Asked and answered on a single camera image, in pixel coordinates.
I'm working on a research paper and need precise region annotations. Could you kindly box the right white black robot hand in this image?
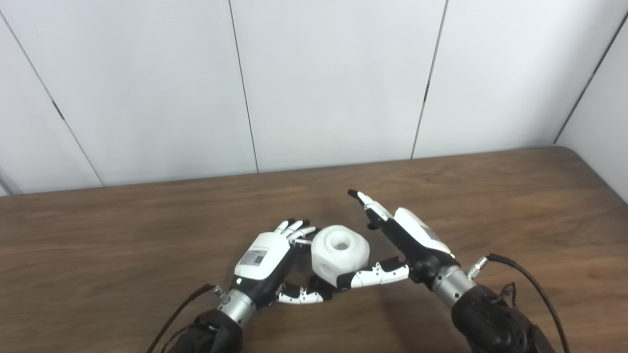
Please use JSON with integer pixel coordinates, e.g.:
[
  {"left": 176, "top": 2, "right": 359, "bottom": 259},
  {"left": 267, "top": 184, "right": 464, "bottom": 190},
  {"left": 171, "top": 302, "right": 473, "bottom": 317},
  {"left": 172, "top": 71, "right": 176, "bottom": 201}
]
[{"left": 338, "top": 189, "right": 459, "bottom": 290}]

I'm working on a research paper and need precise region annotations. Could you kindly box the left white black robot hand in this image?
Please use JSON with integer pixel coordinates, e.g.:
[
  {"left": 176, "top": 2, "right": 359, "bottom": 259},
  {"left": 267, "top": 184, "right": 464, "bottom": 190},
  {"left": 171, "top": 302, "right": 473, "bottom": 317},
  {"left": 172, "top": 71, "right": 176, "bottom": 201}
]
[{"left": 230, "top": 219, "right": 325, "bottom": 309}]

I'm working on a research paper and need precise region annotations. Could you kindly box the round white plastic piece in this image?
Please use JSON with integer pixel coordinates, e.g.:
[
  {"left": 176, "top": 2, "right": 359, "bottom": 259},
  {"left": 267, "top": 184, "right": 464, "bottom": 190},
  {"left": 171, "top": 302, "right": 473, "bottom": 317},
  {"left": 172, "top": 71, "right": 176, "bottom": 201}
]
[{"left": 311, "top": 225, "right": 370, "bottom": 289}]

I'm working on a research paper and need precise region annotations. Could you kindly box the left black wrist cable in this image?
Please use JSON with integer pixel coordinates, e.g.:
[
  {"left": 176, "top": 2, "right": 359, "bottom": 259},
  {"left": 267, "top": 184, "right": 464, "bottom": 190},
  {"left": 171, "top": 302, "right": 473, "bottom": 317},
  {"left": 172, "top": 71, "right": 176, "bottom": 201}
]
[{"left": 146, "top": 283, "right": 231, "bottom": 353}]

